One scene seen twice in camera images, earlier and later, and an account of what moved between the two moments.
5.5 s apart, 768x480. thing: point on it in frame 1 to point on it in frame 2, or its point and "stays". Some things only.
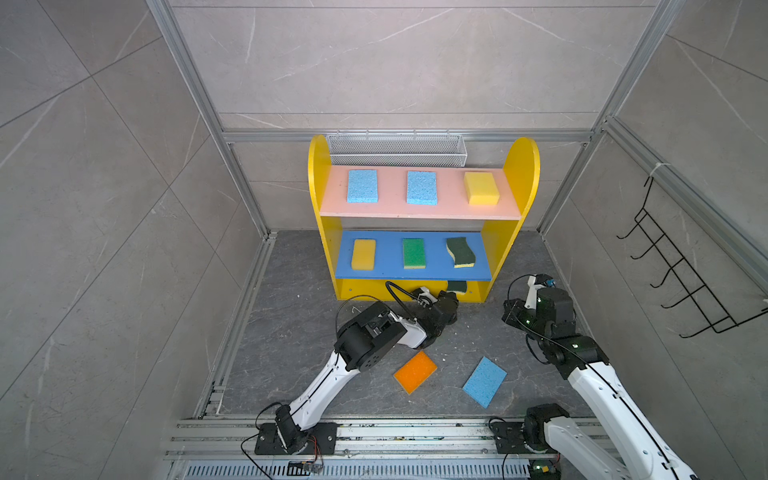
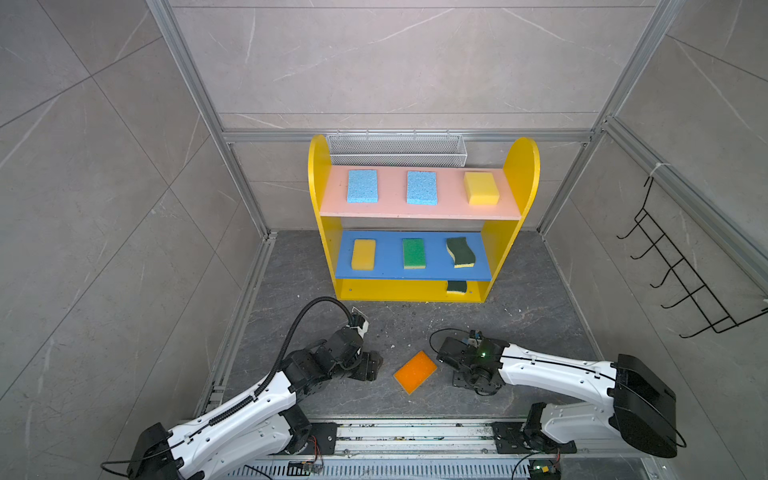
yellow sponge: (364, 254) stays
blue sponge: (362, 186) stays
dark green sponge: (461, 252) stays
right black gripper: (513, 307) to (458, 383)
